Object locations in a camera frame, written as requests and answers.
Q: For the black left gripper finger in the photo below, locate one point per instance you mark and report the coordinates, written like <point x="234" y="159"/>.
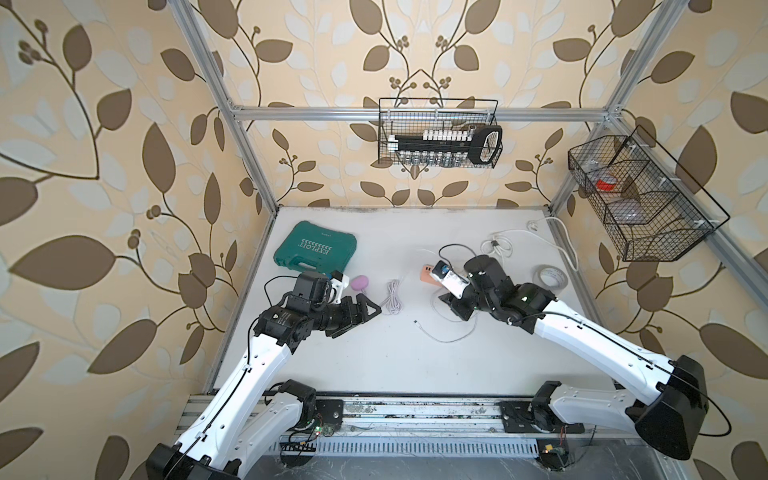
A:
<point x="354" y="320"/>
<point x="366" y="306"/>

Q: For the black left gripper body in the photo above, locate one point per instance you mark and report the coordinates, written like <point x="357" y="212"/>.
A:
<point x="333" y="317"/>

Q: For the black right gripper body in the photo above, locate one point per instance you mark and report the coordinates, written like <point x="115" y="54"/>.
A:
<point x="471" y="300"/>

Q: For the pink earbud case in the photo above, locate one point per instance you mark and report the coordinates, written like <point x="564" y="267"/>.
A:
<point x="359" y="283"/>

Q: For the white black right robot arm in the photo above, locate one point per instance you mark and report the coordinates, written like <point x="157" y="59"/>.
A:
<point x="663" y="401"/>

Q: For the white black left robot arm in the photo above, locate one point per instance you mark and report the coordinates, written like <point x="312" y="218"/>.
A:
<point x="229" y="437"/>

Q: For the pink power strip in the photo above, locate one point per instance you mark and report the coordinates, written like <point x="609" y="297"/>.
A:
<point x="426" y="275"/>

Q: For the green plastic tool case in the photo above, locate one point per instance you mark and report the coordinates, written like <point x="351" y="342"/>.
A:
<point x="309" y="247"/>

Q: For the white tape roll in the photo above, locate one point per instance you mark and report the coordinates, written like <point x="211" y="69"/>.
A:
<point x="550" y="277"/>

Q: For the red object in basket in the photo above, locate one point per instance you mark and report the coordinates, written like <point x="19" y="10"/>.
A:
<point x="606" y="182"/>

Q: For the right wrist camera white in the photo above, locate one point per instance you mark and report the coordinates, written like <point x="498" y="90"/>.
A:
<point x="444" y="274"/>

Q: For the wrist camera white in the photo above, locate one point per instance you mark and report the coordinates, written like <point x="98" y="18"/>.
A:
<point x="444" y="274"/>
<point x="338" y="283"/>

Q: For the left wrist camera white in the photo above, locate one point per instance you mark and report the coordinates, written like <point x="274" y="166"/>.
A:
<point x="338" y="283"/>

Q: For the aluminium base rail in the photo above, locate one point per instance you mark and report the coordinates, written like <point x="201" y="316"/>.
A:
<point x="417" y="427"/>

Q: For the black socket set rail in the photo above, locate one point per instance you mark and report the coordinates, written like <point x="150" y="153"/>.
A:
<point x="479" y="146"/>

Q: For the black wire basket back wall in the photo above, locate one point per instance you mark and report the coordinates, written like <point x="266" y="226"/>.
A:
<point x="413" y="115"/>

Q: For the black wire basket wall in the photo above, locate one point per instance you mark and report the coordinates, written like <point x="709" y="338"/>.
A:
<point x="659" y="210"/>
<point x="413" y="115"/>

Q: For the black wire basket right wall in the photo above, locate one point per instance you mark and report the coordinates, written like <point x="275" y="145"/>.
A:
<point x="659" y="210"/>

